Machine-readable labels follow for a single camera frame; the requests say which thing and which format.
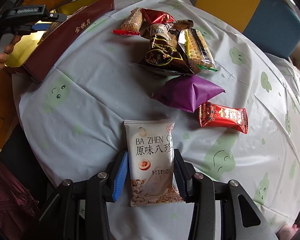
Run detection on purple snack packet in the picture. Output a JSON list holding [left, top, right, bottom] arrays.
[[152, 75, 225, 113]]

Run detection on gold tin box, maroon sides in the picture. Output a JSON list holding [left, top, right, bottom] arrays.
[[6, 0, 115, 83]]

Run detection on grain bar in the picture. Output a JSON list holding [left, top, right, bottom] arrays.
[[113, 8, 143, 36]]

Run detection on person's left hand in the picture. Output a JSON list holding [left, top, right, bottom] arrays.
[[0, 35, 22, 70]]

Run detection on small red patterned snack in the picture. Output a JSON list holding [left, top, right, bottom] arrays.
[[198, 102, 249, 134]]

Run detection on cracker pack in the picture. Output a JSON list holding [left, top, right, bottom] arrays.
[[178, 28, 218, 74]]

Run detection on dark brown gold snack bag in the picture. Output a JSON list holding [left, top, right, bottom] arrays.
[[140, 20, 194, 76]]

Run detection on person's right hand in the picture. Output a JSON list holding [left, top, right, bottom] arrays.
[[276, 224, 299, 240]]

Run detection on white ba zhen snack pack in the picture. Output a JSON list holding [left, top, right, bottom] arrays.
[[124, 120, 183, 207]]

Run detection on shiny red foil snack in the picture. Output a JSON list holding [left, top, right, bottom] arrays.
[[140, 8, 175, 25]]

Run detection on grey yellow blue chair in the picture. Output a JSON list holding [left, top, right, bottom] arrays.
[[190, 0, 300, 59]]

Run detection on white green-patterned tablecloth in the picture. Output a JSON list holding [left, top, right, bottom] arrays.
[[12, 0, 300, 231]]

